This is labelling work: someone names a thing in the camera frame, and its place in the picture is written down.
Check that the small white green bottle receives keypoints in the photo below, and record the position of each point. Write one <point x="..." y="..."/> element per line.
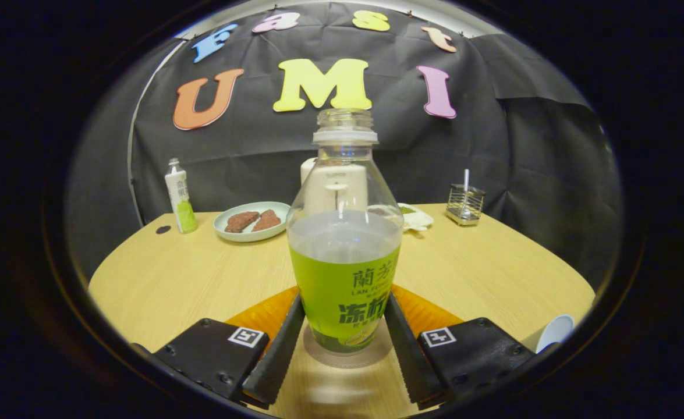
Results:
<point x="181" y="203"/>

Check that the green label juice bottle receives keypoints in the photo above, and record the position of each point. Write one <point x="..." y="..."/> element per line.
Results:
<point x="344" y="273"/>

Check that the white cup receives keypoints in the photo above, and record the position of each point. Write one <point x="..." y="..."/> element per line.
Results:
<point x="556" y="331"/>

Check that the round brown coaster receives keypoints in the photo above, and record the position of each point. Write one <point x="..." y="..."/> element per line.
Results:
<point x="347" y="359"/>

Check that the brown meat slice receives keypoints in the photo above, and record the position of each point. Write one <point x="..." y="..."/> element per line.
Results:
<point x="240" y="222"/>
<point x="268" y="221"/>

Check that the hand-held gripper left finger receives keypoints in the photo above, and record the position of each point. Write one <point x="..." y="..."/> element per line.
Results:
<point x="277" y="355"/>

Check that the white straw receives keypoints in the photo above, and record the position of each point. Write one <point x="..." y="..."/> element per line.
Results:
<point x="466" y="177"/>

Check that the pale green plate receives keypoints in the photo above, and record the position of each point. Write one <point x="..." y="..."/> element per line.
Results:
<point x="248" y="235"/>

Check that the wooden table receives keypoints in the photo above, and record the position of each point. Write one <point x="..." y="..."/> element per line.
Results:
<point x="173" y="279"/>

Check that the white divided snack dish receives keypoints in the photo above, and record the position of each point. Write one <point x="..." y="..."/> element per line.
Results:
<point x="418" y="220"/>

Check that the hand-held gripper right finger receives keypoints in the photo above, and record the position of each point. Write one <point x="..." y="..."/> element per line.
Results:
<point x="406" y="355"/>

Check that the white toaster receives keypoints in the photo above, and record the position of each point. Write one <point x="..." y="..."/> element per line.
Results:
<point x="307" y="171"/>

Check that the black table grommet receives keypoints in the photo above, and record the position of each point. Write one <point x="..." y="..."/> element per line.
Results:
<point x="163" y="229"/>

